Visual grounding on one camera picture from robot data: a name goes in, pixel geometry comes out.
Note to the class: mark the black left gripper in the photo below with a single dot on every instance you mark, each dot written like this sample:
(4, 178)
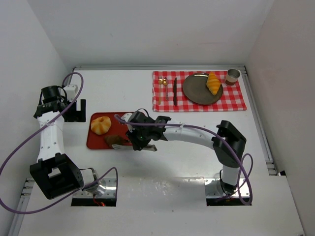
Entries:
(76, 111)

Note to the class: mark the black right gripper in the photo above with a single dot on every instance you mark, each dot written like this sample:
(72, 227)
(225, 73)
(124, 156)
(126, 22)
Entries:
(137, 141)

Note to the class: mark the stainless steel tongs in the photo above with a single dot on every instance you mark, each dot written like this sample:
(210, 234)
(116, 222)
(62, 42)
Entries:
(130, 147)

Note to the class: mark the brown chocolate croissant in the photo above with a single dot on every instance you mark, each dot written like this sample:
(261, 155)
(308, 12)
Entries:
(115, 140)

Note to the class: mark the orange striped croissant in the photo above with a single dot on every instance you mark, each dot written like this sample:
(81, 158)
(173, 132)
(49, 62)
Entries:
(213, 83)

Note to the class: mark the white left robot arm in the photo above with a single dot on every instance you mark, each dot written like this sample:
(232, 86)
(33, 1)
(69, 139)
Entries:
(54, 172)

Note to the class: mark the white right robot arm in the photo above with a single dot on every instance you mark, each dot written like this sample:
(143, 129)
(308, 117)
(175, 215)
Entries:
(228, 143)

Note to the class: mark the round orange bun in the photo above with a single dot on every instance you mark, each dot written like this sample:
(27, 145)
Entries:
(101, 125)

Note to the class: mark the red plastic tray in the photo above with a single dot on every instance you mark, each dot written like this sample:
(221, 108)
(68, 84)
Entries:
(95, 141)

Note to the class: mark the gold fork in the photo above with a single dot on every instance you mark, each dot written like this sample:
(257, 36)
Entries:
(160, 82)

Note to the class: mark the gold spoon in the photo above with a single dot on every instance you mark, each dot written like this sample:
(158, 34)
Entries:
(165, 83)

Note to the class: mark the black knife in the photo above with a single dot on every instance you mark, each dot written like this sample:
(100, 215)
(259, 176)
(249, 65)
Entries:
(175, 92)

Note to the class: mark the dark metal plate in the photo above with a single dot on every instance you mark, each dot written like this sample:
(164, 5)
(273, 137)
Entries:
(195, 89)

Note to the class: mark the metal cup brown band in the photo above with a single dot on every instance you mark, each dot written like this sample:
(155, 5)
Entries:
(232, 77)

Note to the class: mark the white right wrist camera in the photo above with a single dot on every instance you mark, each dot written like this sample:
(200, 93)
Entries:
(126, 117)

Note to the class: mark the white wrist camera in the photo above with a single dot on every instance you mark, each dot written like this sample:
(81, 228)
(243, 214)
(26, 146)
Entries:
(126, 117)
(70, 91)

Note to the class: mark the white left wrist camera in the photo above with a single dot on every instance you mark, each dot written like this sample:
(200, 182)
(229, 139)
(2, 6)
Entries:
(70, 91)

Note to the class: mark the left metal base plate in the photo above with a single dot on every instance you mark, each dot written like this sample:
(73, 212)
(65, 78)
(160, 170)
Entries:
(104, 189)

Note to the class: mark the metal base plate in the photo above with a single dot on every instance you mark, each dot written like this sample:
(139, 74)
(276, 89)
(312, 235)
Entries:
(104, 189)
(214, 190)

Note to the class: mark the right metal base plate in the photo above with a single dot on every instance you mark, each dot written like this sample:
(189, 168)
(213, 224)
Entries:
(214, 190)

